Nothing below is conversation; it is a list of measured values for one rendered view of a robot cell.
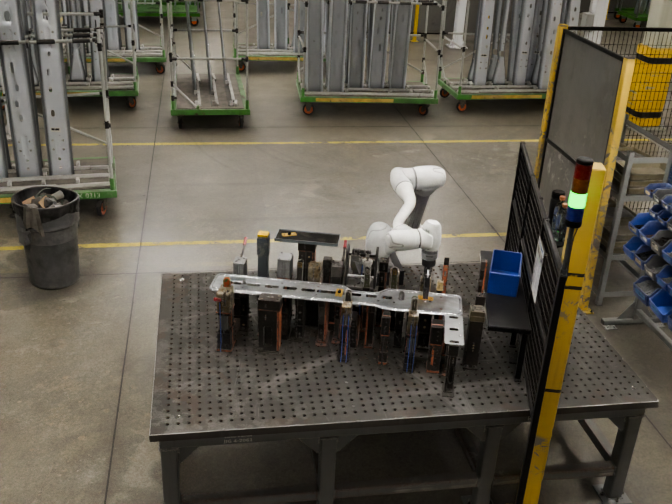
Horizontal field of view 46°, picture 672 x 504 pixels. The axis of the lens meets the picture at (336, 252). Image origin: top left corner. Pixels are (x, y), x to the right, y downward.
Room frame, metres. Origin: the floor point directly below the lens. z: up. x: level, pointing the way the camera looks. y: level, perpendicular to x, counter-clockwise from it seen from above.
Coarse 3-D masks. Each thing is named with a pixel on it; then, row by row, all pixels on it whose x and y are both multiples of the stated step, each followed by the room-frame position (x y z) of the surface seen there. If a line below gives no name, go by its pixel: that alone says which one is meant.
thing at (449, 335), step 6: (444, 318) 3.56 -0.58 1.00; (450, 318) 3.56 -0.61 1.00; (462, 318) 3.57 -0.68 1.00; (444, 324) 3.50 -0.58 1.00; (450, 324) 3.50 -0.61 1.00; (456, 324) 3.51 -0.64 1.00; (462, 324) 3.51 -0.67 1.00; (444, 330) 3.44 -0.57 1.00; (450, 330) 3.44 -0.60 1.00; (462, 330) 3.45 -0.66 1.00; (444, 336) 3.38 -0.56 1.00; (450, 336) 3.39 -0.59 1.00; (456, 336) 3.39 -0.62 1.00; (462, 336) 3.39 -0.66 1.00; (444, 342) 3.33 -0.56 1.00; (462, 342) 3.34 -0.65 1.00
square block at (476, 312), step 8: (472, 312) 3.55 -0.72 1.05; (480, 312) 3.54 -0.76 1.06; (472, 320) 3.54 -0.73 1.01; (480, 320) 3.54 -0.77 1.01; (472, 328) 3.55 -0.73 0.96; (480, 328) 3.54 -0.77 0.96; (472, 336) 3.55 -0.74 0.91; (480, 336) 3.54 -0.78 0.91; (472, 344) 3.55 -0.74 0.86; (480, 344) 3.54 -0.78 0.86; (464, 352) 3.61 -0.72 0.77; (472, 352) 3.55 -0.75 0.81; (464, 360) 3.55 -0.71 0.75; (472, 360) 3.54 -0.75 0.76; (464, 368) 3.54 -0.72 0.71; (472, 368) 3.54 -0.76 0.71
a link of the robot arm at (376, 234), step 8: (376, 224) 4.57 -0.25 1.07; (384, 224) 4.56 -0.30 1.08; (368, 232) 4.55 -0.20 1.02; (376, 232) 4.51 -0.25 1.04; (384, 232) 4.51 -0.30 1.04; (368, 240) 4.52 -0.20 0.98; (376, 240) 4.49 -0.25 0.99; (384, 240) 4.50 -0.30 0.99; (368, 248) 4.52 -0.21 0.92; (384, 248) 4.50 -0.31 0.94; (384, 256) 4.51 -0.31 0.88
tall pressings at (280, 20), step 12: (264, 0) 13.36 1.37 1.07; (276, 0) 13.38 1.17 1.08; (300, 0) 13.23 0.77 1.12; (264, 12) 13.34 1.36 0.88; (276, 12) 13.37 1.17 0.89; (300, 12) 13.22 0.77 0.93; (324, 12) 13.25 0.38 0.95; (264, 24) 13.33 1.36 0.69; (276, 24) 13.35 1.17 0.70; (300, 24) 13.20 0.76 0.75; (324, 24) 13.21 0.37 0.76; (264, 36) 13.32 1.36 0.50; (276, 36) 13.34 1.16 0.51; (324, 36) 13.18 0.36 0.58; (264, 48) 13.31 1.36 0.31; (276, 48) 13.32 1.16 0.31; (300, 48) 13.17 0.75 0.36; (324, 48) 13.15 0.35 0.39
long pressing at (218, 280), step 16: (240, 288) 3.78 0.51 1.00; (256, 288) 3.79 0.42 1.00; (272, 288) 3.79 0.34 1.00; (304, 288) 3.82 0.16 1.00; (320, 288) 3.82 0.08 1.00; (336, 288) 3.83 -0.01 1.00; (368, 304) 3.68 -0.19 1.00; (384, 304) 3.68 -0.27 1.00; (400, 304) 3.69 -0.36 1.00; (432, 304) 3.70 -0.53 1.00; (448, 304) 3.71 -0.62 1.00
